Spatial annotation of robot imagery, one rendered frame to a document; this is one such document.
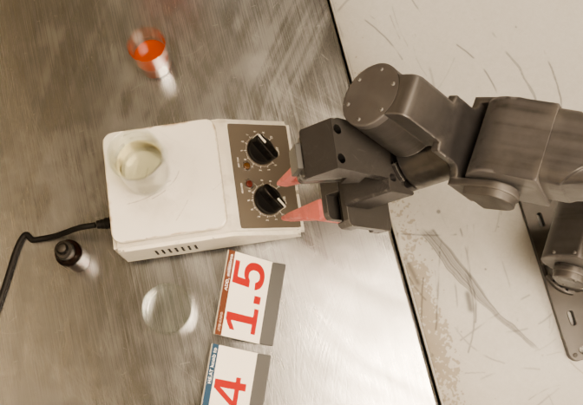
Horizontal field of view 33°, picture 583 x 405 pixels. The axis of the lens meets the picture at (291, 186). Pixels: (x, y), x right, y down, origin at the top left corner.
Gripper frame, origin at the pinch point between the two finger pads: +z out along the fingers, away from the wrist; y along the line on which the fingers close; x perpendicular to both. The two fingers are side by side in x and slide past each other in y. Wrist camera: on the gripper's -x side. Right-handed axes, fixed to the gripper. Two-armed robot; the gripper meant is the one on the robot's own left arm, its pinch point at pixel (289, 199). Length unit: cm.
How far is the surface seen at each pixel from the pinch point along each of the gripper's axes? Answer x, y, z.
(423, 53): 21.7, -18.5, -4.9
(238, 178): 2.2, -4.8, 8.5
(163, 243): -3.4, 1.1, 14.9
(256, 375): 6.1, 15.5, 12.9
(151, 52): 0.0, -22.1, 17.5
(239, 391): 4.1, 16.9, 13.7
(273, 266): 8.3, 4.0, 10.4
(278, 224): 6.0, 0.3, 7.0
